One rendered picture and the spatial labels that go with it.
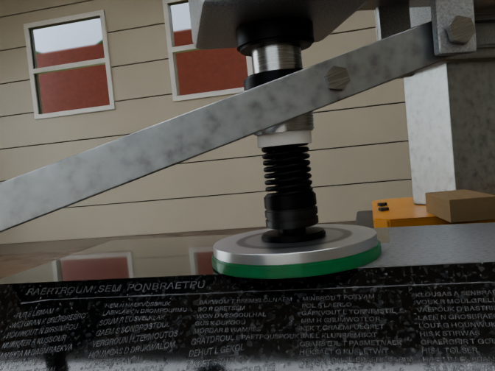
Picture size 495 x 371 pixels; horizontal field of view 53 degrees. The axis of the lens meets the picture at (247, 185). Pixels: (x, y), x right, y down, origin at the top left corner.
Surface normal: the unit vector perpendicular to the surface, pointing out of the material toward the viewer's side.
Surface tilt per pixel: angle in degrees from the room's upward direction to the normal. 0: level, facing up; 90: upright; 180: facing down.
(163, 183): 90
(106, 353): 45
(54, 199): 90
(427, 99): 90
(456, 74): 90
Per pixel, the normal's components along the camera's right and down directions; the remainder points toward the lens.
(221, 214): -0.22, 0.07
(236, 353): -0.22, -0.65
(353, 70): 0.14, 0.04
